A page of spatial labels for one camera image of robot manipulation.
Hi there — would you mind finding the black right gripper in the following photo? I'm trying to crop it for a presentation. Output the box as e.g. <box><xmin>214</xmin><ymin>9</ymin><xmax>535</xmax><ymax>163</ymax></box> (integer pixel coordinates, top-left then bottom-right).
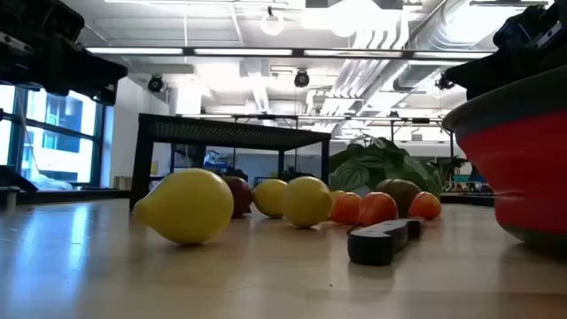
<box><xmin>444</xmin><ymin>0</ymin><xmax>567</xmax><ymax>101</ymax></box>

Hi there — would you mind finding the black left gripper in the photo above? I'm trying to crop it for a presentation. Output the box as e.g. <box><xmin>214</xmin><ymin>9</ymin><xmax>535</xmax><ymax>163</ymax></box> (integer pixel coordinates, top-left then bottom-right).
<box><xmin>0</xmin><ymin>0</ymin><xmax>128</xmax><ymax>106</ymax></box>

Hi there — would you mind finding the red collapsible colander grey rim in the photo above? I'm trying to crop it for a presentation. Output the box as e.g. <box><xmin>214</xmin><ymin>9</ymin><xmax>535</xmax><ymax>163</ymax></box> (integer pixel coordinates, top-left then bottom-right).
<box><xmin>441</xmin><ymin>65</ymin><xmax>567</xmax><ymax>249</ymax></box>

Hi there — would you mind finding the brown kiwi fruit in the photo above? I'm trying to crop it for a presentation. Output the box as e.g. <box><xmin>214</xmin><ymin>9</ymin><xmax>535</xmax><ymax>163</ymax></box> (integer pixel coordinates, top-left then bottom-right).
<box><xmin>375</xmin><ymin>178</ymin><xmax>423</xmax><ymax>218</ymax></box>

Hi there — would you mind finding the yellow lemon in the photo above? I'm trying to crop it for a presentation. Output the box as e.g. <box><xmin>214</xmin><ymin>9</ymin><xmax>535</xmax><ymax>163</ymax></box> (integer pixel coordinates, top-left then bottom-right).
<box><xmin>283</xmin><ymin>175</ymin><xmax>333</xmax><ymax>230</ymax></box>
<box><xmin>132</xmin><ymin>167</ymin><xmax>235</xmax><ymax>245</ymax></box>
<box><xmin>252</xmin><ymin>178</ymin><xmax>289</xmax><ymax>219</ymax></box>

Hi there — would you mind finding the dark red apple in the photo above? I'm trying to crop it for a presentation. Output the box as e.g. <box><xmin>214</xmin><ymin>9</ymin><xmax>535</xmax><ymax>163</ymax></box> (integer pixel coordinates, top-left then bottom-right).
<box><xmin>221</xmin><ymin>175</ymin><xmax>254</xmax><ymax>219</ymax></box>

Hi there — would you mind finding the black handled kitchen knife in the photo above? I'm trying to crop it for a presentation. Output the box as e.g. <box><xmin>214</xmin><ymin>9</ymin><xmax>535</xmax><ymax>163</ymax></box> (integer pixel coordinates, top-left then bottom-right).
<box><xmin>346</xmin><ymin>215</ymin><xmax>426</xmax><ymax>267</ymax></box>

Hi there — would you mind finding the black metal gantry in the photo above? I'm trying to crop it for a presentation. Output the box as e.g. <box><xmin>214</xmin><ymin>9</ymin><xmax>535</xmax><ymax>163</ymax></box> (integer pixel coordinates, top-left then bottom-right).
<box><xmin>331</xmin><ymin>115</ymin><xmax>457</xmax><ymax>169</ymax></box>

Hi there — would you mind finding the black perforated metal rack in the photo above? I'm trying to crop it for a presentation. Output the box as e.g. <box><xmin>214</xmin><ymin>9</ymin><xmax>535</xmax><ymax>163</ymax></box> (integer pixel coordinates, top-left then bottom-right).
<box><xmin>128</xmin><ymin>113</ymin><xmax>332</xmax><ymax>210</ymax></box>

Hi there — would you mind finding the green plant white pot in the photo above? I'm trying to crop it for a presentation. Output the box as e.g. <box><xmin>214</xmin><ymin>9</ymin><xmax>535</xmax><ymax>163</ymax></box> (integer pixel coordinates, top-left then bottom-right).
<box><xmin>328</xmin><ymin>135</ymin><xmax>444</xmax><ymax>200</ymax></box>

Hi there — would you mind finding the long linear ceiling light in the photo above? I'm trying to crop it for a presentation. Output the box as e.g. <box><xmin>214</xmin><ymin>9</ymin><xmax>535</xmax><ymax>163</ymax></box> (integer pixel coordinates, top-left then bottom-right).
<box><xmin>85</xmin><ymin>45</ymin><xmax>495</xmax><ymax>61</ymax></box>

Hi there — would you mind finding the white round ceiling lamp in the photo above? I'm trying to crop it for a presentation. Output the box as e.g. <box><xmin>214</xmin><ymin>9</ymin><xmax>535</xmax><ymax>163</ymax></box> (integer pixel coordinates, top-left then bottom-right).
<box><xmin>260</xmin><ymin>6</ymin><xmax>285</xmax><ymax>37</ymax></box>

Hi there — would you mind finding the silver round ventilation duct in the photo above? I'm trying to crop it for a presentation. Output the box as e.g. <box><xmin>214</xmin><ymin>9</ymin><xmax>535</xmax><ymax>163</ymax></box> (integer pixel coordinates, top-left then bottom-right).
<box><xmin>392</xmin><ymin>0</ymin><xmax>501</xmax><ymax>92</ymax></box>

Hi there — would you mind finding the large window black frame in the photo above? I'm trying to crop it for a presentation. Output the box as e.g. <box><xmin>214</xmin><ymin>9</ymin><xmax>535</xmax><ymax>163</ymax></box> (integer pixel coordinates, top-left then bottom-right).
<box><xmin>0</xmin><ymin>83</ymin><xmax>110</xmax><ymax>190</ymax></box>

